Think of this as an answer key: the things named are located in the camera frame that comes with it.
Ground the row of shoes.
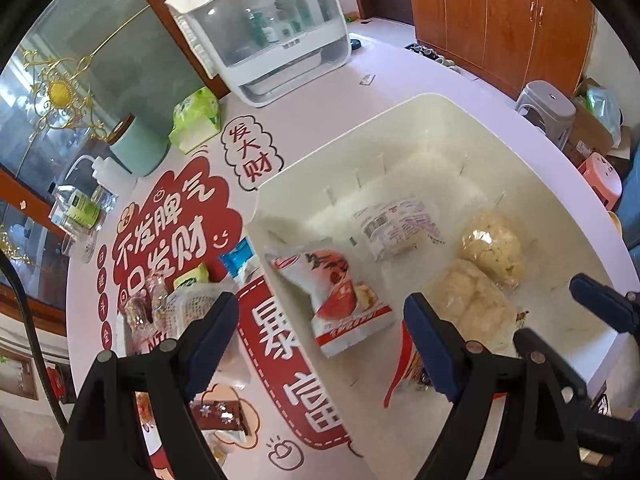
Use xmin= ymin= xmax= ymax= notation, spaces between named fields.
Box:
xmin=406 ymin=42 xmax=458 ymax=72

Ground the cardboard box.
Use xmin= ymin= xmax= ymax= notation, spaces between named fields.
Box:
xmin=562 ymin=77 xmax=640 ymax=171

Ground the wood framed glass door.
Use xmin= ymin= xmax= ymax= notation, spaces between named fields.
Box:
xmin=0 ymin=0 xmax=221 ymax=311

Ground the white squeeze bottle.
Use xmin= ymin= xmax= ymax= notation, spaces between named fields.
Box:
xmin=65 ymin=155 xmax=138 ymax=201

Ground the red white fruit-print packet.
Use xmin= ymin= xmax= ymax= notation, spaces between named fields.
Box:
xmin=264 ymin=249 xmax=397 ymax=358

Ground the large gold flower ornament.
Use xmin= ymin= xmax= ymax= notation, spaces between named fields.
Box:
xmin=20 ymin=52 xmax=108 ymax=133

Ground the brown wooden wall cabinet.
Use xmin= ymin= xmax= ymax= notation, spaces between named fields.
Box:
xmin=405 ymin=0 xmax=598 ymax=101

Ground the black cable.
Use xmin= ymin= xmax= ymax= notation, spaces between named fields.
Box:
xmin=0 ymin=250 xmax=68 ymax=433

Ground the clear bottle green label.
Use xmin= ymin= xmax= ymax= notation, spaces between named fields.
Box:
xmin=49 ymin=185 xmax=103 ymax=233

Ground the blue white snack packet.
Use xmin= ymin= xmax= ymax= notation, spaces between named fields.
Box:
xmin=220 ymin=238 xmax=263 ymax=288

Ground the green yellow snack packet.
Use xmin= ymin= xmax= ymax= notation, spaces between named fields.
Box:
xmin=172 ymin=263 xmax=211 ymax=291

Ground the red edged snack packet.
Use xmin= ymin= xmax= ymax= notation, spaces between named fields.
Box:
xmin=384 ymin=310 xmax=441 ymax=408

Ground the white plastic bin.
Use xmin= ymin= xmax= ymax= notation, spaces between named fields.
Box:
xmin=247 ymin=91 xmax=630 ymax=441

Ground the clear packet yellow pastry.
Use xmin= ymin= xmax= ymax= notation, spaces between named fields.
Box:
xmin=422 ymin=259 xmax=518 ymax=356
xmin=460 ymin=210 xmax=527 ymax=291

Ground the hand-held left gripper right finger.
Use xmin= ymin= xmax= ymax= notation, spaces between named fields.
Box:
xmin=404 ymin=293 xmax=583 ymax=480

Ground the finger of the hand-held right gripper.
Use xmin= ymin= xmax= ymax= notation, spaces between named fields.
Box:
xmin=515 ymin=329 xmax=608 ymax=411
xmin=569 ymin=274 xmax=640 ymax=333

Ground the pink plastic stool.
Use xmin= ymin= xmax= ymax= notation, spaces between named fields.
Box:
xmin=577 ymin=152 xmax=623 ymax=211

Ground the clear packet brown snack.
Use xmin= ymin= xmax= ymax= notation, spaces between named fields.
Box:
xmin=124 ymin=296 xmax=151 ymax=331
xmin=150 ymin=280 xmax=173 ymax=326

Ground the green plastic bag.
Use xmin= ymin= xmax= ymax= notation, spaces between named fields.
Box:
xmin=585 ymin=85 xmax=623 ymax=146

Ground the wooden picture frame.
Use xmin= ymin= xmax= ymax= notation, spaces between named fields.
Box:
xmin=0 ymin=350 xmax=40 ymax=402

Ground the white countertop dish cabinet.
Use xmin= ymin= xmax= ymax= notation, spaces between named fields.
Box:
xmin=165 ymin=0 xmax=351 ymax=108

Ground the orange red snack packet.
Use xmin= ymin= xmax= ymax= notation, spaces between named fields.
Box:
xmin=134 ymin=390 xmax=153 ymax=428

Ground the white barcode snack packet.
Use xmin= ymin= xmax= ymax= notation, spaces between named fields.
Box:
xmin=351 ymin=195 xmax=445 ymax=262

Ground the pink printed table cover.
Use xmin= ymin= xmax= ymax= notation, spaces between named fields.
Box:
xmin=65 ymin=17 xmax=626 ymax=480

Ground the grey plastic stool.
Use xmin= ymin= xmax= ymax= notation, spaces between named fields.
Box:
xmin=515 ymin=80 xmax=578 ymax=151

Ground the mint green canister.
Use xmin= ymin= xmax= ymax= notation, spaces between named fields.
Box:
xmin=107 ymin=115 xmax=168 ymax=177

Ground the blue sofa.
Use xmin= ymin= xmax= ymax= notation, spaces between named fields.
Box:
xmin=617 ymin=160 xmax=640 ymax=241

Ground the green tissue pack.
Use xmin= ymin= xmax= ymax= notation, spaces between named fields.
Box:
xmin=168 ymin=86 xmax=222 ymax=153

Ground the clear drinking glass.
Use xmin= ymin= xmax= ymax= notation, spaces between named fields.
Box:
xmin=64 ymin=230 xmax=97 ymax=265

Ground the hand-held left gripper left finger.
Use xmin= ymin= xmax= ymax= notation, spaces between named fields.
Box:
xmin=59 ymin=291 xmax=240 ymax=480

